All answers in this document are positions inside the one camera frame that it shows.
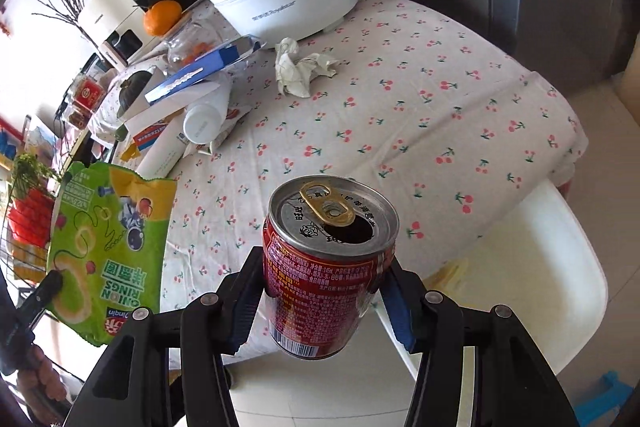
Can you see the green snack bag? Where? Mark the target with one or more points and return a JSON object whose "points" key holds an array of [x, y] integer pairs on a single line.
{"points": [[115, 247]]}

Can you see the blue printed carton box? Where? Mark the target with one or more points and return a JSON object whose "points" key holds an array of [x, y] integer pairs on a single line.
{"points": [[200, 72]]}

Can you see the red drink can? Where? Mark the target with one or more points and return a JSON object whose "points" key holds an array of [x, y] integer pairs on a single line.
{"points": [[320, 292]]}

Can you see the person's left hand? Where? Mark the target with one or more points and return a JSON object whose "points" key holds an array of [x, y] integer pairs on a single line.
{"points": [[42, 379]]}

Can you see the red box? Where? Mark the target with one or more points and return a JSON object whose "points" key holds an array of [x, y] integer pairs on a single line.
{"points": [[87, 94]]}

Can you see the glass jar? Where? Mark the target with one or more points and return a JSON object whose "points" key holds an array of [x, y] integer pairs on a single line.
{"points": [[192, 47]]}

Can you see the orange fruit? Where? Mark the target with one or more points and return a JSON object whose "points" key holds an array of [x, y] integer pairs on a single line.
{"points": [[162, 18]]}

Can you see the red white wrapper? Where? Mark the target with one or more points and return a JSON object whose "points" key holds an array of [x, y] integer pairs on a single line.
{"points": [[235, 114]]}

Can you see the white plastic bottle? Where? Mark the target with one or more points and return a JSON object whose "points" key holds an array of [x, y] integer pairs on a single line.
{"points": [[202, 119]]}

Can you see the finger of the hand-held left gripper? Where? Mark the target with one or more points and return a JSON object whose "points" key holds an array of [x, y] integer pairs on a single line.
{"points": [[46, 292]]}

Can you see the blue plastic stool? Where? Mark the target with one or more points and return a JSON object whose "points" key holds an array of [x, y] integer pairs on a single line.
{"points": [[610, 399]]}

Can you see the dried branches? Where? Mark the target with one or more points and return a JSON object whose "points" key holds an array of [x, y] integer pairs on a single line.
{"points": [[65, 14]]}

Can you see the cherry print tablecloth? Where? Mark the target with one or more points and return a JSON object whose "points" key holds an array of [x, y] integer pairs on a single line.
{"points": [[400, 117]]}

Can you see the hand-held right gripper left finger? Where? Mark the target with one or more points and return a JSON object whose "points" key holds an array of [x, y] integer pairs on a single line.
{"points": [[245, 302]]}

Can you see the white small appliance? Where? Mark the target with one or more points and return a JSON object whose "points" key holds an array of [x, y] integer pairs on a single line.
{"points": [[120, 44]]}

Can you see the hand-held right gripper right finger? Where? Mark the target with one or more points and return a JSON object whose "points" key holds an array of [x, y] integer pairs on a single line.
{"points": [[400, 312]]}

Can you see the white container with dark oval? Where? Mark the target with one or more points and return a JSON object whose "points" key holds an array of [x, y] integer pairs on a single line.
{"points": [[132, 87]]}

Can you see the red packets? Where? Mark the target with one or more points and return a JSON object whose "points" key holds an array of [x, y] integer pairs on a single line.
{"points": [[30, 217]]}

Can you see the green plant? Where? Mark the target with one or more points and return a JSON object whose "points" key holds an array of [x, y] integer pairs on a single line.
{"points": [[30, 167]]}

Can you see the yellow plastic item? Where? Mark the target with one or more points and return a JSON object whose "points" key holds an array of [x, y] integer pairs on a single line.
{"points": [[129, 152]]}

